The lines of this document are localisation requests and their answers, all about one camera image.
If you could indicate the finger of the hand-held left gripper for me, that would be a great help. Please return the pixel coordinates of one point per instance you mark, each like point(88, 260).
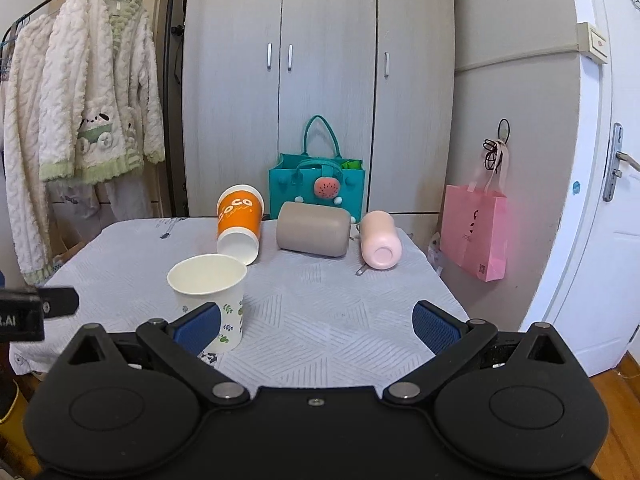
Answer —
point(62, 302)

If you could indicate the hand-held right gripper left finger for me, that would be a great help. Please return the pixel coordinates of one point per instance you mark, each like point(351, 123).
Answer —
point(200, 327)

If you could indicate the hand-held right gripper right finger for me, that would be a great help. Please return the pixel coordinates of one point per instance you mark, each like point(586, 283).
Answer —
point(436, 329)

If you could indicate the pink cup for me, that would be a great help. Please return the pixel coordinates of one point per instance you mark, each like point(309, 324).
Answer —
point(380, 240)

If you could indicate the orange paper cup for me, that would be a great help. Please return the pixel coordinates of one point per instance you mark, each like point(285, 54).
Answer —
point(240, 215)

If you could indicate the taupe cup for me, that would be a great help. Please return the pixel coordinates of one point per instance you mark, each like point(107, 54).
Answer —
point(312, 230)

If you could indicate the white leaf-print paper cup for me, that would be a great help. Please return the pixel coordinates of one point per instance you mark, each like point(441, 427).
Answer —
point(210, 280)

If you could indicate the clear plastic bag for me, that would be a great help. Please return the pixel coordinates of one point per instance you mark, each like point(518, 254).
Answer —
point(434, 252)

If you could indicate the small metal item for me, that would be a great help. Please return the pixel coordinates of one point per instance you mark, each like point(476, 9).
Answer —
point(361, 270)

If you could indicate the pink paper bag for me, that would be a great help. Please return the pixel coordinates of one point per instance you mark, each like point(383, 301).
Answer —
point(475, 230)

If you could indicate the white fluffy pants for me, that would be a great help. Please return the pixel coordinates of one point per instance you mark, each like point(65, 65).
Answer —
point(125, 197)

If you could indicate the white fluffy robe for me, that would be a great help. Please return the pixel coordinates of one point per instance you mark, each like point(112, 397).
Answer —
point(22, 135)

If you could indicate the teal felt handbag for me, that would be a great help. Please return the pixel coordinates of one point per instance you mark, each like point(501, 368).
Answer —
point(315, 185)

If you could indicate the white door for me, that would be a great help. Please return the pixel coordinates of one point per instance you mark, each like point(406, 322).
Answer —
point(600, 210)

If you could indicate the white fluffy jacket green trim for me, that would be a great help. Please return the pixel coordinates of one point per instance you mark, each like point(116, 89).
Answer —
point(95, 85)

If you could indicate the grey wardrobe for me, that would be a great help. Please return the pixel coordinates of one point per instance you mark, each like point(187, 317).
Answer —
point(320, 85)

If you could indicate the white wall box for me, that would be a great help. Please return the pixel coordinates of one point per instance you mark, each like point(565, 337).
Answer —
point(594, 42)

